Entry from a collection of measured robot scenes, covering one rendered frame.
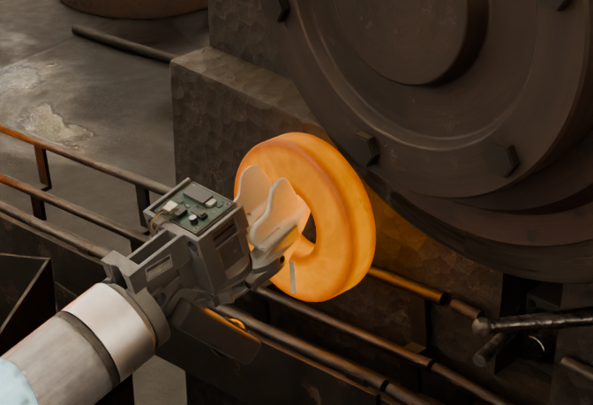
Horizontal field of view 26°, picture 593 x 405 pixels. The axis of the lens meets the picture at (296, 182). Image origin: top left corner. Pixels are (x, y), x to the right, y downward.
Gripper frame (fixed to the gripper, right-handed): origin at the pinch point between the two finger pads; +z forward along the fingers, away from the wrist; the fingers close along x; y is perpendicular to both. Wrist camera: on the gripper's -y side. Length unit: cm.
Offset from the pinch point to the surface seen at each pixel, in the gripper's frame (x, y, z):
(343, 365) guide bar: -7.3, -12.5, -5.5
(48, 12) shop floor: 244, -111, 106
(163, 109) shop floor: 166, -108, 88
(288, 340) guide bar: -0.1, -13.2, -5.7
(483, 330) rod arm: -29.2, 8.3, -9.7
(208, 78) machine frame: 21.3, 1.1, 8.0
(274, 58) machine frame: 17.0, 1.5, 13.6
